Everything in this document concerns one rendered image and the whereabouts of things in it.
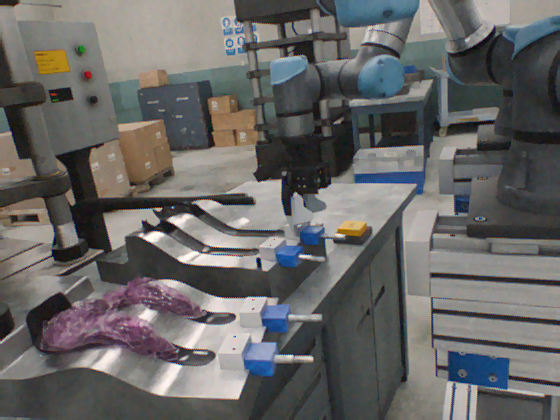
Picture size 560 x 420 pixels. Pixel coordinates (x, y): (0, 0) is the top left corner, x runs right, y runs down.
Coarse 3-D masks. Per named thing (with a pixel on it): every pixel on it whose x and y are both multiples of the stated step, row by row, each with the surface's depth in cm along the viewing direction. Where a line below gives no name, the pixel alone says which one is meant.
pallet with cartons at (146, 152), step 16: (128, 128) 541; (144, 128) 541; (160, 128) 581; (128, 144) 523; (144, 144) 539; (160, 144) 579; (128, 160) 530; (144, 160) 539; (160, 160) 576; (128, 176) 537; (144, 176) 537; (160, 176) 573
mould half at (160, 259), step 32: (192, 224) 109; (256, 224) 113; (320, 224) 106; (128, 256) 104; (160, 256) 99; (192, 256) 98; (224, 256) 96; (256, 256) 93; (320, 256) 106; (224, 288) 93; (256, 288) 89; (288, 288) 93
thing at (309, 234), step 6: (306, 222) 101; (288, 228) 99; (300, 228) 99; (306, 228) 100; (312, 228) 99; (318, 228) 99; (324, 228) 100; (288, 234) 100; (300, 234) 99; (306, 234) 98; (312, 234) 97; (318, 234) 97; (324, 234) 98; (330, 234) 97; (336, 234) 97; (306, 240) 98; (312, 240) 98; (318, 240) 97
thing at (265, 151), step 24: (240, 0) 462; (264, 0) 454; (288, 0) 447; (312, 0) 439; (312, 24) 452; (336, 24) 543; (264, 48) 533; (312, 48) 581; (264, 72) 483; (264, 96) 526; (264, 120) 507; (336, 120) 501; (264, 144) 511; (336, 144) 488; (336, 168) 492
